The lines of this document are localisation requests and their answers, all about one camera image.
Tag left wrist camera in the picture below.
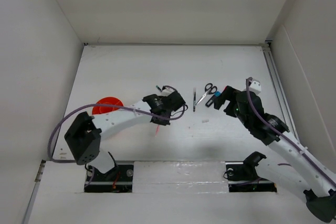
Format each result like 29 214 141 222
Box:
161 86 176 97

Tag black blue utility knife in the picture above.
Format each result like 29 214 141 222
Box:
205 91 221 108

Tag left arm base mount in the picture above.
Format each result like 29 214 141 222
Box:
84 163 134 193

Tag pink pen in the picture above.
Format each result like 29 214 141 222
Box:
155 125 160 137

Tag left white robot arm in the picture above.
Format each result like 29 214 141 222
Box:
65 88 186 180

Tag black handled scissors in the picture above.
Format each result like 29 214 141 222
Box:
196 83 217 105

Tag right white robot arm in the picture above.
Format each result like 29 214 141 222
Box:
214 78 335 223

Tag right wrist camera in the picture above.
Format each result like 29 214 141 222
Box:
246 77 261 95

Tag orange round pen holder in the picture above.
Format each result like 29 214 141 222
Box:
92 97 123 115

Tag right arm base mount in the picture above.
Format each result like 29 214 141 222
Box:
223 152 277 193

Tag aluminium rail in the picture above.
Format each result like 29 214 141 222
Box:
262 41 299 140

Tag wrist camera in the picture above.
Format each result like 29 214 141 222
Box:
161 86 176 97
246 77 261 95

